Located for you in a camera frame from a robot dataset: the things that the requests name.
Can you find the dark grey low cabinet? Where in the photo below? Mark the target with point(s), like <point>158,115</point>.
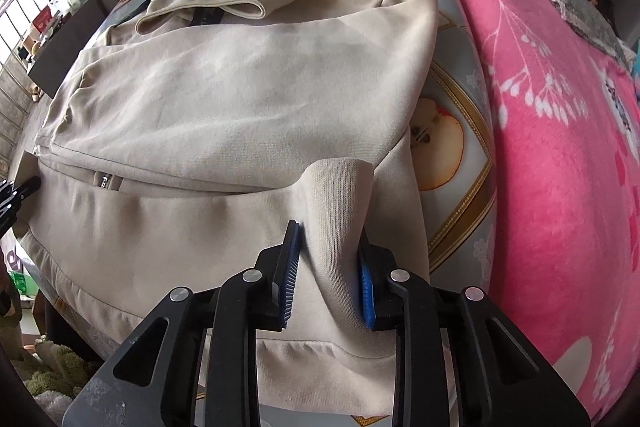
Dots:
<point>59,53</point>

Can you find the blue patterned tablecloth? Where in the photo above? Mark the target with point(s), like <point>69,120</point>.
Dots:
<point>440,106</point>

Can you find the cream zip-up hoodie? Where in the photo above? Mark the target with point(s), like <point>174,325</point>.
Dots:
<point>240,156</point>

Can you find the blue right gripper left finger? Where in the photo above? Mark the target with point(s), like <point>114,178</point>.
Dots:
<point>287,270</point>

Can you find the grey green patterned pillow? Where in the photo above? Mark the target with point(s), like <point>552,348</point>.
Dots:
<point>588,23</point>

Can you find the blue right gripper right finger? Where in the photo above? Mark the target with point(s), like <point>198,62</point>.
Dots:
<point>366,301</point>

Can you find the pink floral fleece blanket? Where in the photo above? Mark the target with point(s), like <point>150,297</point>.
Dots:
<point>566,262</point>

